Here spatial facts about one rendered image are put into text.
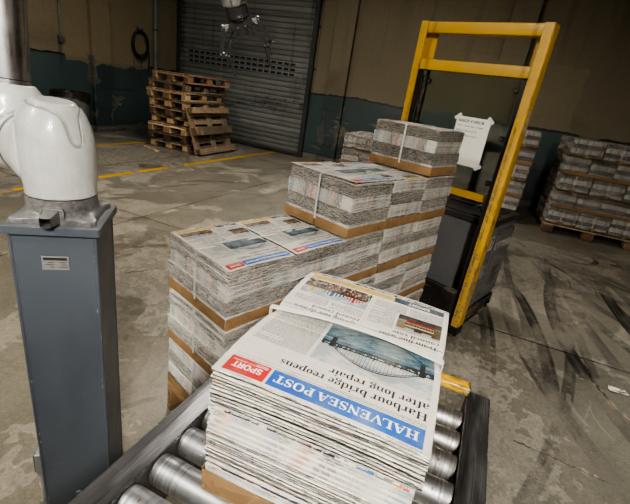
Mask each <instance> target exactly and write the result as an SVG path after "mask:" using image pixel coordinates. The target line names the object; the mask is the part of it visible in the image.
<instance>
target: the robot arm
mask: <svg viewBox="0 0 630 504"><path fill-rule="evenodd" d="M247 1H248V0H221V4H222V6H223V7H225V11H226V14H227V18H228V22H229V23H228V24H227V25H223V24H221V31H222V32H221V39H220V46H219V56H224V57H225V59H226V62H227V65H228V66H231V68H232V71H233V74H234V76H236V74H235V71H234V67H233V64H232V60H231V57H230V54H229V52H230V50H231V47H232V45H233V42H234V40H235V38H236V36H242V35H247V34H248V33H249V32H250V33H251V34H253V35H254V36H255V37H257V38H258V39H259V40H260V41H262V42H263V43H264V44H265V45H264V47H265V51H266V55H267V60H268V64H269V66H270V67H272V65H271V61H270V55H272V52H271V47H270V45H271V44H272V43H274V39H273V38H272V37H271V35H270V34H269V33H268V31H267V30H266V29H265V27H264V26H263V25H262V23H261V21H260V18H259V16H258V15H257V16H256V17H254V18H252V19H251V18H250V15H249V11H248V6H247V3H246V2H247ZM253 22H255V24H258V25H259V27H260V28H261V29H262V31H263V32H264V33H265V35H266V36H267V37H268V39H269V40H268V41H267V40H266V39H265V38H263V37H262V36H261V35H260V34H259V33H257V32H256V31H255V30H254V29H253V28H252V27H251V26H252V24H253ZM228 28H229V29H230V30H231V31H232V34H231V37H230V40H229V42H228V44H227V47H226V49H225V52H223V48H224V41H225V32H227V29H228ZM0 167H2V168H4V169H7V170H10V171H13V172H15V173H16V174H17V176H18V177H19V178H21V180H22V183H23V188H24V203H25V205H24V206H23V207H22V208H21V209H20V210H19V211H18V212H16V213H14V214H11V215H9V216H8V223H10V224H39V226H40V228H52V227H54V226H57V225H58V226H76V227H83V228H94V227H97V221H98V220H99V218H100V217H101V216H102V214H103V213H104V212H105V210H107V209H109V208H110V202H108V201H101V200H98V194H97V181H98V167H97V153H96V144H95V138H94V133H93V130H92V127H91V125H90V122H89V120H88V118H87V116H86V115H85V113H84V112H83V110H82V109H81V108H79V107H78V106H77V104H76V103H74V102H72V101H70V100H67V99H63V98H58V97H52V96H43V95H42V94H41V93H40V91H39V90H38V89H37V88H36V87H35V86H32V83H31V64H30V46H29V27H28V9H27V0H0Z"/></svg>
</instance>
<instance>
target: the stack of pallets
mask: <svg viewBox="0 0 630 504"><path fill-rule="evenodd" d="M162 73H163V74H167V78H162ZM183 77H184V80H183ZM201 79H204V83H201ZM148 80H149V86H146V89H147V95H148V96H149V105H150V111H149V112H151V115H152V119H151V120H152V121H148V137H150V140H151V144H150V145H153V146H158V145H165V148H167V149H171V150H172V149H180V148H182V152H185V153H189V152H194V151H193V149H192V150H191V147H194V146H193V145H192V142H191V139H192V137H190V133H189V128H190V127H189V125H188V123H187V122H188V118H187V117H186V113H185V109H184V108H190V107H209V108H210V104H213V105H217V106H216V108H224V106H225V104H224V103H221V97H222V96H225V95H224V90H225V88H230V81H229V80H223V79H217V78H210V77H204V76H198V75H191V74H184V73H177V72H170V71H163V70H156V69H152V78H150V77H148ZM216 81H219V82H222V84H221V86H216ZM158 82H163V83H164V86H158ZM177 85H180V86H182V88H178V87H177ZM195 87H200V91H199V90H195ZM210 88H212V89H217V90H216V93H210ZM156 91H162V92H163V94H156ZM174 94H179V95H174ZM192 95H196V96H197V98H192ZM207 96H212V97H213V101H207ZM158 100H163V101H164V103H158ZM178 103H180V104H178ZM195 104H200V106H195ZM159 108H161V109H165V111H159ZM161 117H165V118H167V119H161ZM158 125H160V126H163V127H158ZM158 133H159V134H163V135H158ZM160 142H164V143H160ZM176 145H178V146H176Z"/></svg>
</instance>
